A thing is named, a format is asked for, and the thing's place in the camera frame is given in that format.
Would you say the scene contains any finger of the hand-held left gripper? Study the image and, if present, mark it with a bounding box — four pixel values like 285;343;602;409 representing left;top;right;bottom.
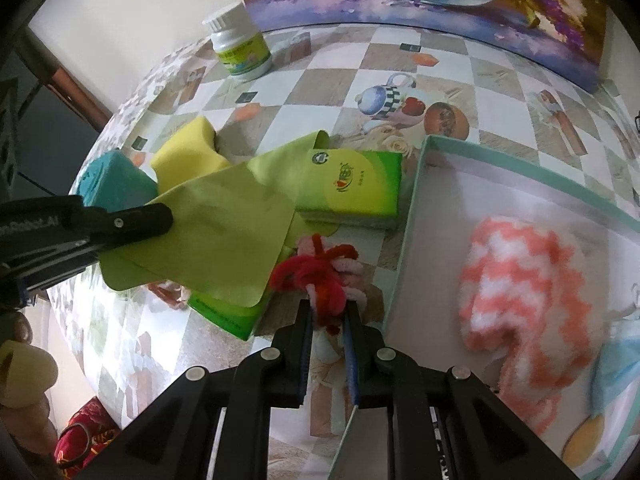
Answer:
47;244;108;288
80;202;174;258

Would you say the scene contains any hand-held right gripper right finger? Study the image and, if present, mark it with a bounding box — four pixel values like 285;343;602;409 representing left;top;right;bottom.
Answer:
342;302;541;480

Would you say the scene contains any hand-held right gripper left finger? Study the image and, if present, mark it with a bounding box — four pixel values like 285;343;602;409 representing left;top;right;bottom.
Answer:
75;299;315;480

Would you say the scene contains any yellow-green cloth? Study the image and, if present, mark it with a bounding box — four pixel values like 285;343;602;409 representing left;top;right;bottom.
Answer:
97;130;331;308

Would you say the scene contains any yellow sponge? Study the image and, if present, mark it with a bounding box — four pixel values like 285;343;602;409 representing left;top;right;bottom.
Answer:
150;116;233;196

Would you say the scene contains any red pink pipe-cleaner flower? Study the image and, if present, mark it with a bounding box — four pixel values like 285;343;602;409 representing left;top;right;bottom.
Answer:
270;232;368;333

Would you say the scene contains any green tissue packet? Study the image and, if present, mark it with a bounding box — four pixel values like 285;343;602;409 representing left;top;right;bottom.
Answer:
294;149;404;231
187;285;273;342

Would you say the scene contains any white box with teal rim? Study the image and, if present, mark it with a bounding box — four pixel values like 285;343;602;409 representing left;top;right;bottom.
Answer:
327;135;640;480

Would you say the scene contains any pink white striped fluffy cloth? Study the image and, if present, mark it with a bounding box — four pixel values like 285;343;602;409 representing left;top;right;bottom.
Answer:
457;215;601;436

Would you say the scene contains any blue face mask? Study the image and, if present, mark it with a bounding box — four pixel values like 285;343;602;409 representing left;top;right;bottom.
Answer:
591;327;640;417

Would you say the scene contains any person's left hand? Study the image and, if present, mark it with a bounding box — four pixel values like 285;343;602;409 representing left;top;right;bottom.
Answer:
0;311;58;409

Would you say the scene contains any teal plastic toy box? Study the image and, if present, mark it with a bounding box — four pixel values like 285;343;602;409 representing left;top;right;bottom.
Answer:
80;151;160;211

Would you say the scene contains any dark cabinet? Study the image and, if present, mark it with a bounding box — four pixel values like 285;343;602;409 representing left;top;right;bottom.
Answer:
0;25;113;201

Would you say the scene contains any red patterned cloth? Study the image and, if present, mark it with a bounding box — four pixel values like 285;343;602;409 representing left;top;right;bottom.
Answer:
54;395;123;472

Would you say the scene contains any white green-label bottle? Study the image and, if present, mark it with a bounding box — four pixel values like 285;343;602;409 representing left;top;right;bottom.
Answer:
202;2;273;82

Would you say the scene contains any flower painting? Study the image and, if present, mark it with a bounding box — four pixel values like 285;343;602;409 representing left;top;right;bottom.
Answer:
232;0;608;93

